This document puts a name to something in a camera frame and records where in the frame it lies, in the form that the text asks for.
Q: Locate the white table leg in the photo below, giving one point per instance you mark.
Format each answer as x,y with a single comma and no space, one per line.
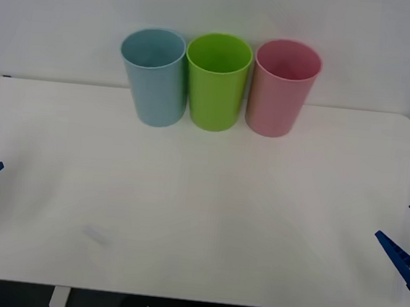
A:
59,298

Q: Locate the pink plastic bin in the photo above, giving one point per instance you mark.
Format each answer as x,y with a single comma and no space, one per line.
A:
279,99

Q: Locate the pale blue plastic bin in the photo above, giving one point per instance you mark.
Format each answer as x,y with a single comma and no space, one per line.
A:
155,80

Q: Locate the green plastic bin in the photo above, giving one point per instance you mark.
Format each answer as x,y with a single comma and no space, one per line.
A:
216,89

